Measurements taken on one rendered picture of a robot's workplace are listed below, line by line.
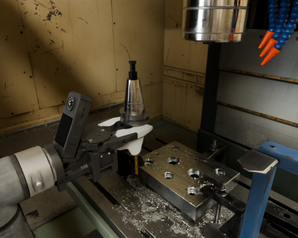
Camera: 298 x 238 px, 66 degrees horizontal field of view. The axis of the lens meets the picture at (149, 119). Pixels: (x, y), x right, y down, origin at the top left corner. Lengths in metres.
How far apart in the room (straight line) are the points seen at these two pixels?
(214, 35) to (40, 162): 0.44
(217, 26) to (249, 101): 0.60
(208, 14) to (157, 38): 1.33
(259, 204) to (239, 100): 0.65
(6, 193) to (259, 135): 0.99
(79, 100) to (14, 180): 0.15
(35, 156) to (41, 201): 0.85
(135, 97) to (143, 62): 1.35
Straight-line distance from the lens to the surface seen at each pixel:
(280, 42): 0.53
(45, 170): 0.40
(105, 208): 0.79
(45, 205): 1.23
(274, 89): 1.05
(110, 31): 1.62
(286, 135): 1.09
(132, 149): 0.47
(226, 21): 0.57
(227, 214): 0.80
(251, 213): 0.59
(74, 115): 0.40
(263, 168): 0.45
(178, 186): 0.72
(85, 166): 0.45
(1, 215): 0.42
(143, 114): 0.46
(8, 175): 0.39
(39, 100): 1.48
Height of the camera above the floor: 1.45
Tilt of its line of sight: 24 degrees down
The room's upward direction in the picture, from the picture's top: straight up
